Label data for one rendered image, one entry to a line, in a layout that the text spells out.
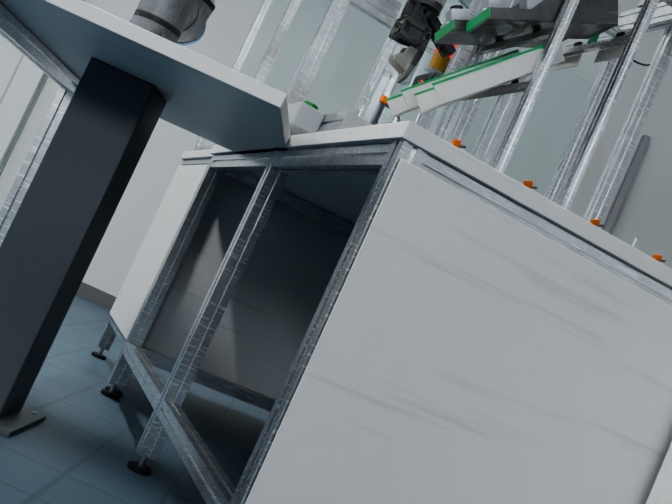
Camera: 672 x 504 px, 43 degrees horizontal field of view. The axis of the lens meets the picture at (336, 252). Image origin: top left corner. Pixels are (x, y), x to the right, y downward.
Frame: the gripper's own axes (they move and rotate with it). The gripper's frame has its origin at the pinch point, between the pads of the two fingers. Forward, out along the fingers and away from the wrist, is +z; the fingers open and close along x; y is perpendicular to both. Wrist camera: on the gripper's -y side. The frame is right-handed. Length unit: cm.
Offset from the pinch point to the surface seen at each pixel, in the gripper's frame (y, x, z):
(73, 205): 59, 0, 63
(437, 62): -13.6, -17.4, -14.4
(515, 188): 1, 74, 29
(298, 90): -3, -106, -8
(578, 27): -13, 48, -14
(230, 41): -6, -318, -63
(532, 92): -6, 53, 5
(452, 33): 4.9, 29.9, -5.4
